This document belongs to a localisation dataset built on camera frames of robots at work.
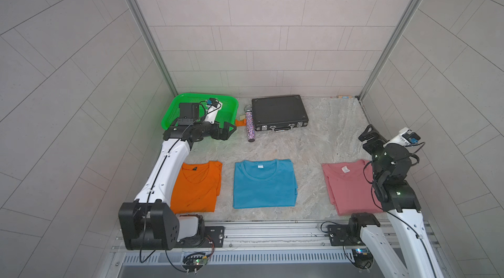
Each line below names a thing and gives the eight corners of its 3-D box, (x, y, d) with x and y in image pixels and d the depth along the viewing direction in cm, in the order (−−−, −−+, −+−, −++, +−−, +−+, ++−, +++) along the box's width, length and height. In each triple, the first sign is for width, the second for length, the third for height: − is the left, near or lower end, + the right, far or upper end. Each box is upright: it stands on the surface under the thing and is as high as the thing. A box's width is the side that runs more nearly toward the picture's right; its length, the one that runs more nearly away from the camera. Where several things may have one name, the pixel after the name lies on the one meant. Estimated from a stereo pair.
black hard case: (251, 131, 102) (250, 125, 98) (252, 99, 117) (252, 92, 113) (306, 132, 103) (309, 126, 98) (301, 99, 118) (302, 93, 113)
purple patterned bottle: (248, 142, 98) (247, 139, 96) (244, 108, 113) (244, 105, 111) (256, 141, 99) (256, 138, 97) (252, 108, 113) (251, 104, 111)
